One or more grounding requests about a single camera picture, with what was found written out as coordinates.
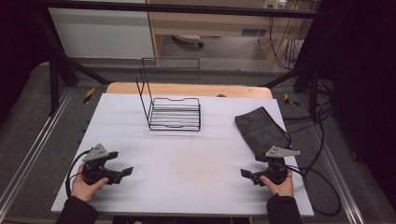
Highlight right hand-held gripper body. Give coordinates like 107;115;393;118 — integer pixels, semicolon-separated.
251;145;302;187

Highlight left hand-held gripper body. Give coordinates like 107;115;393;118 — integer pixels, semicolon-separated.
81;143;124;187

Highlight dark grey towel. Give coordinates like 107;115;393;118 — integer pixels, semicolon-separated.
233;105;293;159

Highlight black wire rack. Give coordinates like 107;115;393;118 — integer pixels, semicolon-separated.
134;57;202;132

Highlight person's right hand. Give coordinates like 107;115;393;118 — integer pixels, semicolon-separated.
259;170;295;198

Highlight person's left hand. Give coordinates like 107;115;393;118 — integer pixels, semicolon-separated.
70;162;110;203

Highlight yellow black tape strip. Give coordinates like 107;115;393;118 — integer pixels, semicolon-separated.
81;87;97;105
283;92;300;107

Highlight black metal stand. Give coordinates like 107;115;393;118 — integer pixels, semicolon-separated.
32;8;110;117
263;60;322;123

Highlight dark curtain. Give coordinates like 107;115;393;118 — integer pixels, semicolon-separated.
306;0;396;213
0;0;52;120

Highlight white cabinet panel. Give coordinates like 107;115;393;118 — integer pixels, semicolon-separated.
48;7;156;60

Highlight office chair base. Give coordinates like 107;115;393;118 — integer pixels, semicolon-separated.
171;34;205;49

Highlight wooden desk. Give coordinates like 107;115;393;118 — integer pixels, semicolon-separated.
146;0;314;68

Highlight white power strip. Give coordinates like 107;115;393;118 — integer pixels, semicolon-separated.
262;0;288;10

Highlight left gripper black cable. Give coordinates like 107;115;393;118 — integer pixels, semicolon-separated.
64;149;92;199

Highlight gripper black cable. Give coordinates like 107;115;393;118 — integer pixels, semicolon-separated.
286;164;342;217
64;149;92;199

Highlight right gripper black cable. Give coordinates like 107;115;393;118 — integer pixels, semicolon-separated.
286;164;342;217

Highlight aluminium rail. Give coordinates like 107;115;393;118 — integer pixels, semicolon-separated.
0;88;75;213
307;122;366;224

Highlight bundle of floor cables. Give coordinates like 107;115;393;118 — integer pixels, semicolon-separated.
281;77;336;175

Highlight cables under desk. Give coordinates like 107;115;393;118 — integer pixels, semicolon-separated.
255;15;313;71

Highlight black metal frame bar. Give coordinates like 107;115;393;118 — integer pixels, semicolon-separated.
38;0;323;20

